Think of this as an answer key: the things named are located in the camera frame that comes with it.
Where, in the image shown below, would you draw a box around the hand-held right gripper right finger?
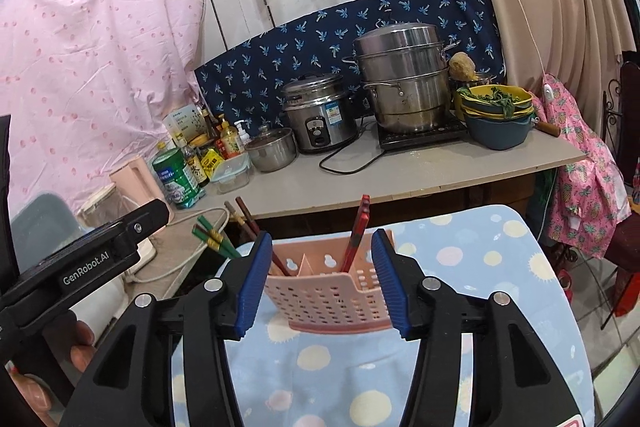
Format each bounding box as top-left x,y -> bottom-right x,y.
370,228 -> 584,427

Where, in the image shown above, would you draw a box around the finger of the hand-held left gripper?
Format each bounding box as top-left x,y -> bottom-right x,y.
80,199 -> 171,254

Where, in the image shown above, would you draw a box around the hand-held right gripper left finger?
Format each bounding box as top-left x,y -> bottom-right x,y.
57,231 -> 274,427

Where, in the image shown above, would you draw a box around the bright red chopstick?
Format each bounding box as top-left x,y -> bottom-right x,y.
341,202 -> 365,274
350,194 -> 371,258

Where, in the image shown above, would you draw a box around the green chopstick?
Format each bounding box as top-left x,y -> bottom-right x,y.
197,214 -> 242,259
191,227 -> 235,259

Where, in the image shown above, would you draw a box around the pink perforated utensil basket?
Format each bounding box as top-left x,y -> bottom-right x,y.
262,229 -> 397,336

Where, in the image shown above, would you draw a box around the dark red chopstick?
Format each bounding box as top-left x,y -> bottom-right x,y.
224,201 -> 261,240
235,196 -> 293,278

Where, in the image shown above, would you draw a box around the person's left hand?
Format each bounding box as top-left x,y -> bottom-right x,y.
0,321 -> 97,427

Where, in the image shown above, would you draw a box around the pink kettle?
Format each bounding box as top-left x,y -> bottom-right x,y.
109,157 -> 167,233

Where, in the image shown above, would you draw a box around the green tin can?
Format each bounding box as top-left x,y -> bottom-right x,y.
151,148 -> 202,210

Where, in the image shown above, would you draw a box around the grey blue bin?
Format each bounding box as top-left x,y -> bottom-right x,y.
10,192 -> 84,259

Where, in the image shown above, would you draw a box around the dark sauce bottle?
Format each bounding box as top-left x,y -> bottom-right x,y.
182,146 -> 210,188

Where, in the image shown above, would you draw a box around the yellow packet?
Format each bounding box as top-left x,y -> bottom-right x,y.
200,148 -> 226,178

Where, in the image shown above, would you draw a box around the light blue dotted tablecloth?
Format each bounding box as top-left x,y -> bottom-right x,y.
170,204 -> 597,427

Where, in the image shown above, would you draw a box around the clear plastic food container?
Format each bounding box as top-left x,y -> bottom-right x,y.
210,154 -> 251,196

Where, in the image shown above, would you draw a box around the white carton box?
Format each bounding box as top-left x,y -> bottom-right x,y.
167,106 -> 207,144

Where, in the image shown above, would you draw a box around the yellow oil bottle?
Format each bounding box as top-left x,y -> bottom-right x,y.
220,121 -> 245,160

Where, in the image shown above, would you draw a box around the small lidded steel pot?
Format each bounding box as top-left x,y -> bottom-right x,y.
244,126 -> 299,173

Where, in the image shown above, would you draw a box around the pink dotted curtain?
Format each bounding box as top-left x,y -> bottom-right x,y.
0,0 -> 208,228

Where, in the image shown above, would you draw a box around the black induction cooker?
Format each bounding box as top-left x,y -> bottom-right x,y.
377,113 -> 469,152

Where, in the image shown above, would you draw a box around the steel rice cooker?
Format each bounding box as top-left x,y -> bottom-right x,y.
280,74 -> 359,154

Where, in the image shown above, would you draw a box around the blue bowl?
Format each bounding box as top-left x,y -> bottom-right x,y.
465,113 -> 537,152

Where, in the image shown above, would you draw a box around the olive green bowl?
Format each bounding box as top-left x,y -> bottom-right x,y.
454,84 -> 535,115

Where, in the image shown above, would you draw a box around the steel steamer pot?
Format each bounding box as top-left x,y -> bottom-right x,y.
352,23 -> 462,134

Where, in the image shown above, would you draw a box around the leafy greens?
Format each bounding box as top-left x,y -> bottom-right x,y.
462,87 -> 526,118

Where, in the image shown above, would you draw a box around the pink pineapple print cloth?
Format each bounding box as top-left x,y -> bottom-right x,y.
532,74 -> 632,259

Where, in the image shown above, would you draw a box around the tan loofah sponge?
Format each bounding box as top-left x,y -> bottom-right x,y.
448,52 -> 476,82

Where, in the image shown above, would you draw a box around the navy palm print cloth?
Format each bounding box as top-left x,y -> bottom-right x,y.
194,0 -> 506,128

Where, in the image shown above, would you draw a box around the dark metal chair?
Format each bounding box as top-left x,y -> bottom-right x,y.
600,62 -> 640,333

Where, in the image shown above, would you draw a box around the beige curtain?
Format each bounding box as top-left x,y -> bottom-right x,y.
440,0 -> 627,120

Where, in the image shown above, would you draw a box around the white cable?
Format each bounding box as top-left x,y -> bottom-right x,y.
125,207 -> 231,284

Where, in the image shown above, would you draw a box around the black power cord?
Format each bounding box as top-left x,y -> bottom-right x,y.
319,119 -> 387,176

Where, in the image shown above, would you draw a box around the wooden handle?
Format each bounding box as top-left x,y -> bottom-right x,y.
532,119 -> 562,138

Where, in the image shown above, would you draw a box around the white pull cord switch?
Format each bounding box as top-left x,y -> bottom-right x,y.
492,0 -> 557,101

